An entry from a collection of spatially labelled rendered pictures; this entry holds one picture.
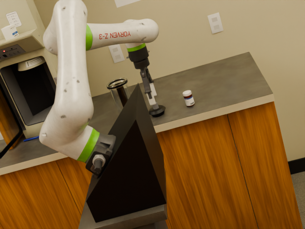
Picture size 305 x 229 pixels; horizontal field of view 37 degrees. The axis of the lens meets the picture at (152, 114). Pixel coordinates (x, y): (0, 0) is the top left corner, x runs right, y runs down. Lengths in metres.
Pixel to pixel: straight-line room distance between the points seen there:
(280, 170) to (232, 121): 0.38
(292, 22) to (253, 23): 0.23
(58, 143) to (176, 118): 0.79
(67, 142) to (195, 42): 1.45
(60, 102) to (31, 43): 0.98
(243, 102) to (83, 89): 0.94
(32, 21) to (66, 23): 0.81
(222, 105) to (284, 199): 0.64
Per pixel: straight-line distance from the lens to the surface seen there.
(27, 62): 2.54
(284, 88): 2.99
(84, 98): 1.46
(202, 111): 2.19
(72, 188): 2.46
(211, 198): 2.45
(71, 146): 1.59
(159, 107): 2.29
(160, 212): 1.59
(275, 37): 2.88
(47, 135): 1.57
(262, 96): 2.18
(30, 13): 2.43
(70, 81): 1.49
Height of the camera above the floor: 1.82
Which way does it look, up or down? 22 degrees down
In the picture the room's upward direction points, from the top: 19 degrees counter-clockwise
